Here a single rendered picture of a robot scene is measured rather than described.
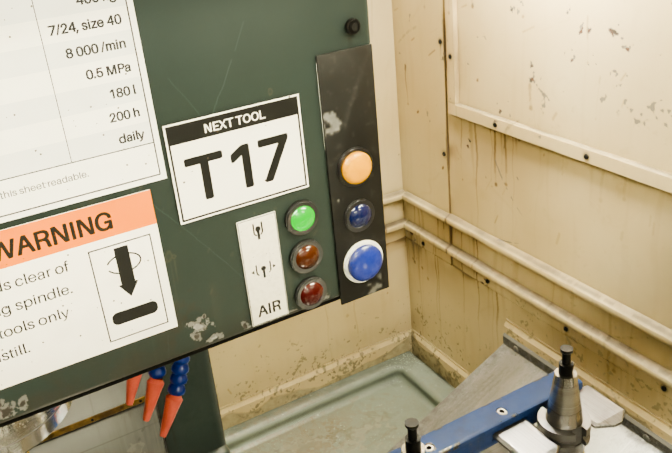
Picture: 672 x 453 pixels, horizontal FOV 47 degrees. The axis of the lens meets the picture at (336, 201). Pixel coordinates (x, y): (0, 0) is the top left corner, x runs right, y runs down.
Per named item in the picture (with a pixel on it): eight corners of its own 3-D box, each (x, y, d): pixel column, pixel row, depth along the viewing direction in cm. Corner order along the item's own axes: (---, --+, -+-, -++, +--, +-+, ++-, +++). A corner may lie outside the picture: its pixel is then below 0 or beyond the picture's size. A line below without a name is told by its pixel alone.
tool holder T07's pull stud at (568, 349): (566, 366, 92) (567, 342, 91) (576, 374, 91) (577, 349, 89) (555, 371, 92) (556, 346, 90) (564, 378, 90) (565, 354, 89)
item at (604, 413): (633, 418, 95) (633, 413, 95) (602, 435, 93) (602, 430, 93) (590, 389, 101) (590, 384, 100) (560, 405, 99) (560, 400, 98)
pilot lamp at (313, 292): (327, 302, 59) (324, 278, 59) (302, 312, 58) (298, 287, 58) (323, 299, 60) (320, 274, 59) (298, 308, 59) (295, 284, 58)
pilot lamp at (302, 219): (319, 228, 57) (316, 201, 56) (292, 237, 56) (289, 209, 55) (315, 225, 57) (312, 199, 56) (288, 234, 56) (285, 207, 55)
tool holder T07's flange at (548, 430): (567, 411, 99) (567, 395, 97) (600, 439, 93) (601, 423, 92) (527, 428, 96) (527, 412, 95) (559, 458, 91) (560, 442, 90)
